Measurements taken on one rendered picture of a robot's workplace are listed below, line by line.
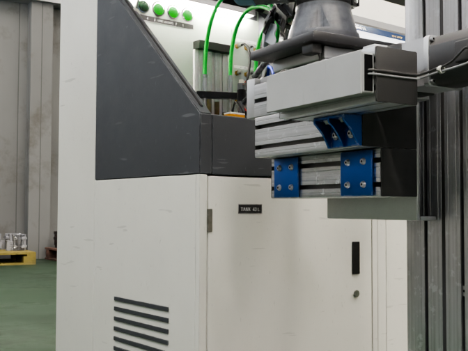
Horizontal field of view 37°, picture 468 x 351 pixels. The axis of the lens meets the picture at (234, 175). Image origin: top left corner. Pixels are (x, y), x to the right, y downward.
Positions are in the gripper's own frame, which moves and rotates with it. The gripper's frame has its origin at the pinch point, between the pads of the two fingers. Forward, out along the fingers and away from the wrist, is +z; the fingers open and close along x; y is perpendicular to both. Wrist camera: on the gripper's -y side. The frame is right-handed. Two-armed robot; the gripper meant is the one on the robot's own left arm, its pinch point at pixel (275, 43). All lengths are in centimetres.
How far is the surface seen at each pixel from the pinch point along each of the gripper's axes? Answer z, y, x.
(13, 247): 589, -465, 18
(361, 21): 18, -31, 61
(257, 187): 19.7, 37.9, -23.0
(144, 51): 3.4, -9.4, -38.7
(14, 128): 533, -629, 64
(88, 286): 75, 14, -61
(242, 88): 17.1, -2.3, -7.1
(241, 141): 9.1, 29.5, -25.7
